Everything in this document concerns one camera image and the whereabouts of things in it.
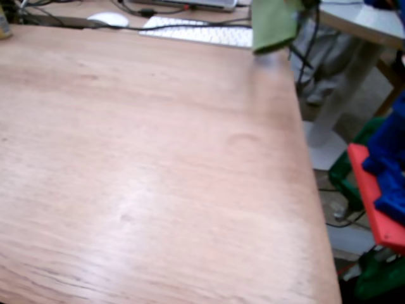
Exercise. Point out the white table pedestal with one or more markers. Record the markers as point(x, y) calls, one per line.
point(341, 95)

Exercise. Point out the green clamp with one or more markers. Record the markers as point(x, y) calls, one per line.
point(386, 278)
point(340, 177)

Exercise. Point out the blue and red robot arm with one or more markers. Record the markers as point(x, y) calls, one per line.
point(389, 149)

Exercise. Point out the wooden table leg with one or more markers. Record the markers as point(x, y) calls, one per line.
point(390, 88)

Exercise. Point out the grey fabric trousers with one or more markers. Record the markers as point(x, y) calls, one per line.
point(329, 63)

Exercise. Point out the white computer mouse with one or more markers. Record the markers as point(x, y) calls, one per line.
point(107, 19)

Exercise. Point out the green waffle cloth black trim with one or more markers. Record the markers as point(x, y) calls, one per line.
point(272, 25)

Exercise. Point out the white flat keyboard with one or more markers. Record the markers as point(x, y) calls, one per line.
point(196, 31)

